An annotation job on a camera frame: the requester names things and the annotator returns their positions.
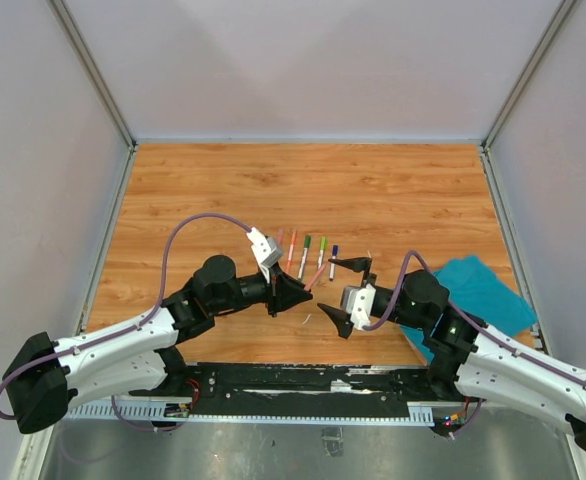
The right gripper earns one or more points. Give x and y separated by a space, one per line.
356 264

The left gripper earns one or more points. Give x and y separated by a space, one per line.
283 292

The pink pen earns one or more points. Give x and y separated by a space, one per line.
315 278

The white grey pen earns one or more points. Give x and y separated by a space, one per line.
332 268

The white pen green tip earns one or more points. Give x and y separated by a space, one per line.
304 257

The light green pen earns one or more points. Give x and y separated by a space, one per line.
321 252

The orange pen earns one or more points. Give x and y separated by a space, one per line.
291 249

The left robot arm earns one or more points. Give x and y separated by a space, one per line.
49 377

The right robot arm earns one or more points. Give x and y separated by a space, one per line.
471 357

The teal cloth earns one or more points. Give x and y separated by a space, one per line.
477 290

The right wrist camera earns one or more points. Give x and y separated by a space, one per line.
357 302

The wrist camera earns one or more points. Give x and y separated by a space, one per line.
266 250
357 302

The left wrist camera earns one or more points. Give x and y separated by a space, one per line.
266 250

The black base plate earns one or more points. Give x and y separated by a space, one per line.
219 380

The white cable duct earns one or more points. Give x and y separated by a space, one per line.
290 409

